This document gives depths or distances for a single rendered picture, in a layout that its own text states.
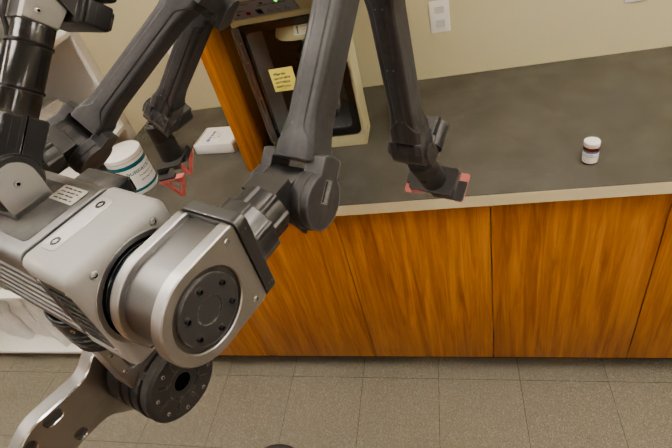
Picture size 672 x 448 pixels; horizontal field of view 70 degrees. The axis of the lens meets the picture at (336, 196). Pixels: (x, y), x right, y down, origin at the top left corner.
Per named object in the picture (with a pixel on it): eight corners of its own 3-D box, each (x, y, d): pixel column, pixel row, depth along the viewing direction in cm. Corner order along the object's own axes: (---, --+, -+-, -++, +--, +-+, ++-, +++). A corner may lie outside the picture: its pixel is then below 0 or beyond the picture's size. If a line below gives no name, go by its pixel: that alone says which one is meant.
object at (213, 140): (210, 136, 186) (206, 127, 183) (247, 133, 181) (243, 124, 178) (197, 154, 177) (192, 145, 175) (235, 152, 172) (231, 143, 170)
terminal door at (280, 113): (274, 141, 162) (233, 26, 137) (362, 132, 155) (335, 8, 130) (273, 143, 162) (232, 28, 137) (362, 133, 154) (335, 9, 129)
